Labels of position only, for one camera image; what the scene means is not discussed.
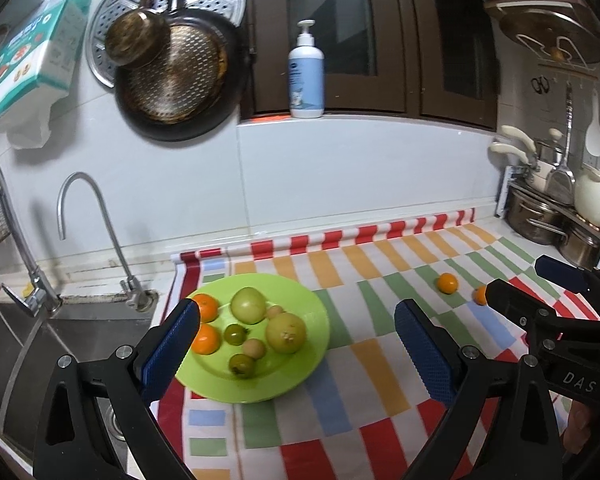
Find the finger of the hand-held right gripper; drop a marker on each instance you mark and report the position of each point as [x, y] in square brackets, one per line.
[505, 297]
[555, 267]

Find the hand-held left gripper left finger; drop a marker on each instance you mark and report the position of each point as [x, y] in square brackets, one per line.
[172, 345]

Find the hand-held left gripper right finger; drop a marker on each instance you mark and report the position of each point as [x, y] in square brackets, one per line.
[425, 355]

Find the small orange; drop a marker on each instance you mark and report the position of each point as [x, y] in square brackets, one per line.
[447, 282]
[206, 338]
[480, 295]
[209, 308]

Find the green tomato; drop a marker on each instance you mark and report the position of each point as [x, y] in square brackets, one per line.
[235, 334]
[241, 364]

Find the brown longan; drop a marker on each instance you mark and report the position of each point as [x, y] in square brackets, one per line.
[275, 311]
[254, 347]

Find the small green guava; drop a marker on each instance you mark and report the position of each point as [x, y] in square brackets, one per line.
[250, 305]

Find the large yellow-green guava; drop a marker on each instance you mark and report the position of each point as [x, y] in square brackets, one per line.
[286, 332]

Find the green plate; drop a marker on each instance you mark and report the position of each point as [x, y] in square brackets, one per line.
[300, 375]

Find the person's right hand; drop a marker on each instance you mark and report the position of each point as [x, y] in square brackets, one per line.
[577, 430]

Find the small steel pot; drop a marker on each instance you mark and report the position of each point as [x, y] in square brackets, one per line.
[582, 247]

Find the large steel pot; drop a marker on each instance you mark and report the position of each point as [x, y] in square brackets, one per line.
[532, 217]

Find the thin curved faucet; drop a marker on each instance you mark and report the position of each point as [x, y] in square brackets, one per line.
[137, 300]

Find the colourful striped tablecloth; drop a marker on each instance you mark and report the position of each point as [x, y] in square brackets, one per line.
[360, 370]

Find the white teapot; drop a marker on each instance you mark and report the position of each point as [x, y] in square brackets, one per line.
[594, 200]

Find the steel spatula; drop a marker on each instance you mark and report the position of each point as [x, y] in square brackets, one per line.
[561, 185]

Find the white pot rack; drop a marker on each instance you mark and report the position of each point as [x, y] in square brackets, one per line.
[502, 195]

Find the steel sink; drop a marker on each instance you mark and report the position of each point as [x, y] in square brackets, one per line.
[80, 330]

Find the white rice paddle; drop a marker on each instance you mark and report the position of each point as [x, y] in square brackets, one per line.
[595, 137]

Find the large steel faucet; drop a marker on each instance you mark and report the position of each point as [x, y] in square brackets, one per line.
[37, 290]

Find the black scissors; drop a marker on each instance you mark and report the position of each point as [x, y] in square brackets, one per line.
[540, 84]

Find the brown pot lid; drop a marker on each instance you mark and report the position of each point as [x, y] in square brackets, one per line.
[530, 27]

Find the black frying pan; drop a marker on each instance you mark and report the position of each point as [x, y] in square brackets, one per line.
[180, 85]

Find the white pump bottle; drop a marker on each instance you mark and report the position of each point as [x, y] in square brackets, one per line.
[306, 85]

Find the small brass pot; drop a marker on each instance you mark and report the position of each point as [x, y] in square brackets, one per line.
[135, 37]

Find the green tissue pack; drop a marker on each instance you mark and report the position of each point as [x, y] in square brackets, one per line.
[25, 60]

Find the dark wooden window frame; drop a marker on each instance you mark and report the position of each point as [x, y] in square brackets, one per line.
[410, 60]

